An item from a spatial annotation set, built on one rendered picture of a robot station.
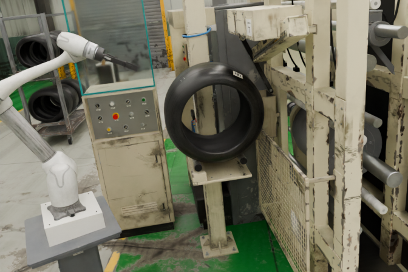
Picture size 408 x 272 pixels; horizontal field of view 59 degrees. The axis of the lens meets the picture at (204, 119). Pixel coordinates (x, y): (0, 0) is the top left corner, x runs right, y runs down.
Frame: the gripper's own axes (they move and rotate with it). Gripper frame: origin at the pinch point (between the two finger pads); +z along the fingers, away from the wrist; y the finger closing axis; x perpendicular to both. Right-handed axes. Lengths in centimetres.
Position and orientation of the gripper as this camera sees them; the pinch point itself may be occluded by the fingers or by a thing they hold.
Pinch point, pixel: (132, 67)
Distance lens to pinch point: 204.9
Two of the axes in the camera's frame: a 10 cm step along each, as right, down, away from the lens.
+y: 0.9, 1.8, -9.8
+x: 3.7, -9.2, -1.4
